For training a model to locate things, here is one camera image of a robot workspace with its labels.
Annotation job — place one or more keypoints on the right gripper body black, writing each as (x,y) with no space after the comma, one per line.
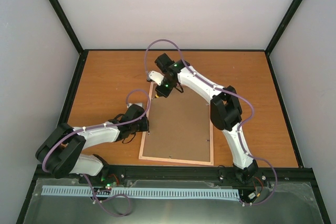
(167,89)

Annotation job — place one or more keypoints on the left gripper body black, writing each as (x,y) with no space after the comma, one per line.
(143,127)

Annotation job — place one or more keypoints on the pink wooden picture frame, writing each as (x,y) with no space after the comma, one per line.
(141,153)

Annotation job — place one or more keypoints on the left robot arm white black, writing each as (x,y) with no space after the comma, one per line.
(61,153)

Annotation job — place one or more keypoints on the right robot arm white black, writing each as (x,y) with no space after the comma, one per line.
(225,108)

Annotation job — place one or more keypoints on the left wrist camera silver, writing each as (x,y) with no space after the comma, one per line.
(138,104)

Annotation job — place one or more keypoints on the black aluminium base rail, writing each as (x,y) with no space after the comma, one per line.
(222,176)

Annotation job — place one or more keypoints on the light blue slotted cable duct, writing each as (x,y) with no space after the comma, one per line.
(143,193)

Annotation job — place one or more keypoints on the left black corner post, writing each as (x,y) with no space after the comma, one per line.
(66,24)

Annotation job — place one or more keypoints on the black corner post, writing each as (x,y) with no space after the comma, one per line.
(66,24)
(289,14)

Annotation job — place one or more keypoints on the right black corner post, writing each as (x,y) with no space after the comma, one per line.
(289,14)

